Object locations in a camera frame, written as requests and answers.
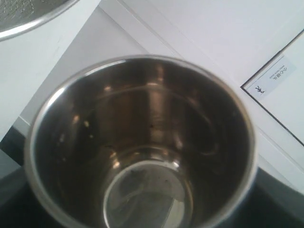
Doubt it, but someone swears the stainless steel cup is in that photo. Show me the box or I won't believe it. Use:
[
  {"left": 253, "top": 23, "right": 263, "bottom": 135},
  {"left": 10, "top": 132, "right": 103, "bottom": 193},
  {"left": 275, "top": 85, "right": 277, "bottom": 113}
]
[{"left": 24, "top": 55, "right": 257, "bottom": 228}]

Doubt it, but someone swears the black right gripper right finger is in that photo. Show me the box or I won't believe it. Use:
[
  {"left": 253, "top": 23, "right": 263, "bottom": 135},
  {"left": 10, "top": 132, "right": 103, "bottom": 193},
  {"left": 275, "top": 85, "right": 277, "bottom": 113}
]
[{"left": 244, "top": 168, "right": 304, "bottom": 228}]

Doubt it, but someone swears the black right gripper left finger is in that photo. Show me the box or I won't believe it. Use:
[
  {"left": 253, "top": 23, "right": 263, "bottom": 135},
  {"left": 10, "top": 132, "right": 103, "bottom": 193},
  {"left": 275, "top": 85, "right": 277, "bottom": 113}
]
[{"left": 0, "top": 167, "right": 45, "bottom": 228}]

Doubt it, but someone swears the round stainless steel sieve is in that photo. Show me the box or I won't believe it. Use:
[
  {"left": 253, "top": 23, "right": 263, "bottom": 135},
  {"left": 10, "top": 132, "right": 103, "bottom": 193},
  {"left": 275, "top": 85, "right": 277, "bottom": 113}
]
[{"left": 0, "top": 0, "right": 78, "bottom": 41}]

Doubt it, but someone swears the white caution wall sign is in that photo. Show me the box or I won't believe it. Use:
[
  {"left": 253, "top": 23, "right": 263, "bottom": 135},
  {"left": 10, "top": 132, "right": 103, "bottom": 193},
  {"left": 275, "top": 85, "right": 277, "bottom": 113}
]
[{"left": 244, "top": 55, "right": 296, "bottom": 100}]

